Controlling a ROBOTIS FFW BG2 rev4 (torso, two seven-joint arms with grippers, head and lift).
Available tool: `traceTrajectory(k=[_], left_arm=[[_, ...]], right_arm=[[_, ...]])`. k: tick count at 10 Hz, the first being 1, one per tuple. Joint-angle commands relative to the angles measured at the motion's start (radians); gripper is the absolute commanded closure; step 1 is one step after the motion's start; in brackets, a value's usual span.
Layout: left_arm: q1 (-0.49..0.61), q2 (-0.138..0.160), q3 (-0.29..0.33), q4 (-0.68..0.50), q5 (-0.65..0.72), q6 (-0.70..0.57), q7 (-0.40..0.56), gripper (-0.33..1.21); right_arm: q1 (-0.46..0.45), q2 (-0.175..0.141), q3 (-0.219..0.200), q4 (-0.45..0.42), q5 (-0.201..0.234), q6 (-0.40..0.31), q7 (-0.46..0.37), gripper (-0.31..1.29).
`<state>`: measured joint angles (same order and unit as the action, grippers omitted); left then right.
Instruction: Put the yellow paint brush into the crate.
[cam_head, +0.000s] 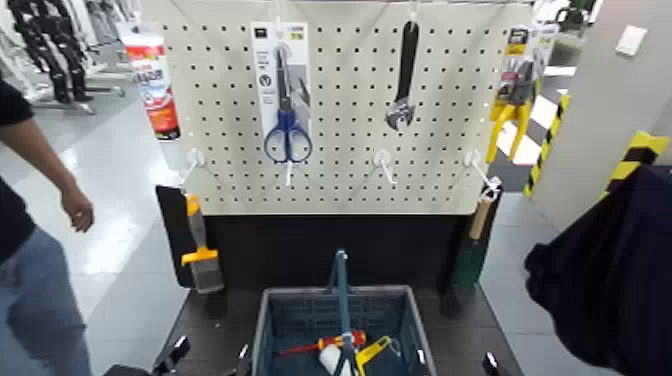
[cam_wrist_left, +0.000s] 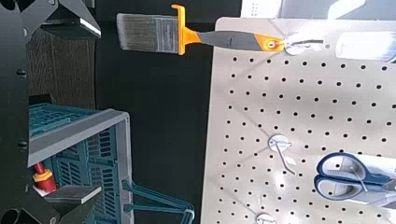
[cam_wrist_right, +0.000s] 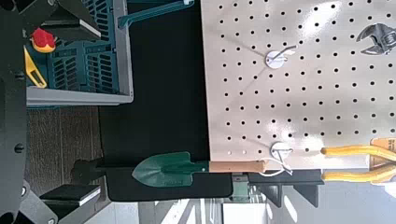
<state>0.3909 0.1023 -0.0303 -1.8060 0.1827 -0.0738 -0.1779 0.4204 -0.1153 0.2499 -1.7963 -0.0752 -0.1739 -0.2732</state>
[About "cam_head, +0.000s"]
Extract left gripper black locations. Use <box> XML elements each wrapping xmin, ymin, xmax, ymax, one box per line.
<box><xmin>102</xmin><ymin>334</ymin><xmax>251</xmax><ymax>376</ymax></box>

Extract yellow and grey scraper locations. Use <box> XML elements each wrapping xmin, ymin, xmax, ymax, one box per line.
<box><xmin>180</xmin><ymin>193</ymin><xmax>226</xmax><ymax>295</ymax></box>

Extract person's bare forearm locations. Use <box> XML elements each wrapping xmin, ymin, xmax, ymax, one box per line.
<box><xmin>0</xmin><ymin>117</ymin><xmax>78</xmax><ymax>194</ymax></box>

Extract blue grey plastic crate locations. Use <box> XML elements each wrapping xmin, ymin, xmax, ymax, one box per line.
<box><xmin>250</xmin><ymin>249</ymin><xmax>439</xmax><ymax>376</ymax></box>

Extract person's bare hand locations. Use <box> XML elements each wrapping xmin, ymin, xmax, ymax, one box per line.
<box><xmin>59</xmin><ymin>185</ymin><xmax>96</xmax><ymax>234</ymax></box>

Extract yellow utility knife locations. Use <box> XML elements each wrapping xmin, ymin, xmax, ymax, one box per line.
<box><xmin>355</xmin><ymin>335</ymin><xmax>395</xmax><ymax>376</ymax></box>

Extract red screwdriver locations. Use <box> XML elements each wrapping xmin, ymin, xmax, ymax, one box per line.
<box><xmin>278</xmin><ymin>329</ymin><xmax>368</xmax><ymax>357</ymax></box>

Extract black back panel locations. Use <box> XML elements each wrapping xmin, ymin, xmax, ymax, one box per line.
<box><xmin>155</xmin><ymin>184</ymin><xmax>503</xmax><ymax>319</ymax></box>

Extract dark navy cloth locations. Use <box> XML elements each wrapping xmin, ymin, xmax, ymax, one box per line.
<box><xmin>523</xmin><ymin>163</ymin><xmax>672</xmax><ymax>376</ymax></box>

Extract person in black shirt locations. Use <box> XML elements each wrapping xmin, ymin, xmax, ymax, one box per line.
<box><xmin>0</xmin><ymin>78</ymin><xmax>94</xmax><ymax>376</ymax></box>

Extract long yellow black hazard strip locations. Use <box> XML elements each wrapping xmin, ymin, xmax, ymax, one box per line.
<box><xmin>523</xmin><ymin>93</ymin><xmax>572</xmax><ymax>199</ymax></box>

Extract blue scissors in white package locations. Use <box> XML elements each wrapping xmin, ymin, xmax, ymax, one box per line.
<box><xmin>250</xmin><ymin>20</ymin><xmax>315</xmax><ymax>165</ymax></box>

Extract short yellow black hazard strip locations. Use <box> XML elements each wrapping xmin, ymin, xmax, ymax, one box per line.
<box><xmin>600</xmin><ymin>130</ymin><xmax>672</xmax><ymax>199</ymax></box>

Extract red and white tube package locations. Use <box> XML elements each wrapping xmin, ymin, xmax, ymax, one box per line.
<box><xmin>116</xmin><ymin>21</ymin><xmax>183</xmax><ymax>142</ymax></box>

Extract white metal pegboard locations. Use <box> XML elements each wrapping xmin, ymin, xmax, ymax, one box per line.
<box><xmin>141</xmin><ymin>0</ymin><xmax>535</xmax><ymax>216</ymax></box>

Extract black robot on stand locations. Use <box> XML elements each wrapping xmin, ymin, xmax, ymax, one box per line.
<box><xmin>6</xmin><ymin>0</ymin><xmax>95</xmax><ymax>104</ymax></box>

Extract green trowel with wooden handle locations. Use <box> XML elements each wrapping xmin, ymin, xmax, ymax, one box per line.
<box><xmin>452</xmin><ymin>195</ymin><xmax>498</xmax><ymax>295</ymax></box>

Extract yellow handled pliers in package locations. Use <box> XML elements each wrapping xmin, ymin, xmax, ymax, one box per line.
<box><xmin>485</xmin><ymin>25</ymin><xmax>561</xmax><ymax>165</ymax></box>

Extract black handled adjustable wrench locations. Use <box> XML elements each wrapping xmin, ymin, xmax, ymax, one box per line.
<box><xmin>384</xmin><ymin>19</ymin><xmax>421</xmax><ymax>132</ymax></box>

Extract white wall plate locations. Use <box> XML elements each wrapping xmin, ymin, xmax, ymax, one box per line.
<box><xmin>615</xmin><ymin>24</ymin><xmax>650</xmax><ymax>58</ymax></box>

